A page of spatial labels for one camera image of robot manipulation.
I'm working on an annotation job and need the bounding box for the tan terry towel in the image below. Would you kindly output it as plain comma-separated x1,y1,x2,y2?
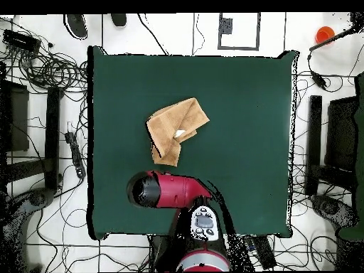
145,97,210,168

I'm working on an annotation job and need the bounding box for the dark green table cloth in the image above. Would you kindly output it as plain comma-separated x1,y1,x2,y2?
87,45,299,241

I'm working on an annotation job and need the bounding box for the black power strip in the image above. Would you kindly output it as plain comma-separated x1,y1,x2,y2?
64,131,87,179
251,235,277,270

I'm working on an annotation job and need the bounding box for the black stand bar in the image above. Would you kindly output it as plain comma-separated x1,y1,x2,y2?
43,86,62,191
305,95,323,196

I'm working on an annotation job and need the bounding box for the small dark shoe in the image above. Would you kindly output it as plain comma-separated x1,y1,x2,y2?
110,13,128,28

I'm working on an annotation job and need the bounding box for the grey stand base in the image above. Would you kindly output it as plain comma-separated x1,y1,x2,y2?
310,193,360,230
2,187,55,272

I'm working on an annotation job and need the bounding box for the black power adapter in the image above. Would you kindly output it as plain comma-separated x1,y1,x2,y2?
310,70,328,90

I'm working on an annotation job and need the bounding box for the dark box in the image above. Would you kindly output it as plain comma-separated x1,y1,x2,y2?
0,79,30,153
324,95,360,171

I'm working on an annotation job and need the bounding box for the large dark shoe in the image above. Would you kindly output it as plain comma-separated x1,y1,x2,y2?
63,13,88,40

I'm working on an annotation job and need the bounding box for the orange cup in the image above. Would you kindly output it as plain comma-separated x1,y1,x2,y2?
314,26,336,45

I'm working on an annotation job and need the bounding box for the black rod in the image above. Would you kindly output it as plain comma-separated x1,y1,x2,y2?
308,23,364,53

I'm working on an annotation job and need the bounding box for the black electronics box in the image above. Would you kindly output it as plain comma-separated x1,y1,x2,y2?
1,28,42,53

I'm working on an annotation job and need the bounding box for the grey square floor frame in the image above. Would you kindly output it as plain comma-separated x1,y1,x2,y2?
217,12,261,51

